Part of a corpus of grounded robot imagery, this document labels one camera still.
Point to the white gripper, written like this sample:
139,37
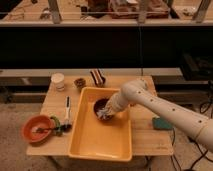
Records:
116,103

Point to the purple bowl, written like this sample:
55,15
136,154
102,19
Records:
98,107

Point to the grey towel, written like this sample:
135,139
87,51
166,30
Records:
104,114

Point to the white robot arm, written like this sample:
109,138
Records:
195,125

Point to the orange bowl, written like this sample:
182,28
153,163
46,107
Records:
30,126

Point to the spoon in orange bowl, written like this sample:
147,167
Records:
40,130

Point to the striped cloth in cup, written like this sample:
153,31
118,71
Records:
98,78

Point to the small brown cup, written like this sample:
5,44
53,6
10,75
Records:
80,83

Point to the green sponge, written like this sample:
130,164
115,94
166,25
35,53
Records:
161,124

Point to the yellow plastic tub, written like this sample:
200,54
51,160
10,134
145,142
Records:
100,140

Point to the white cup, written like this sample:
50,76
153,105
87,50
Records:
57,80

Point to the green vegetable toy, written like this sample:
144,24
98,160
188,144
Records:
57,129

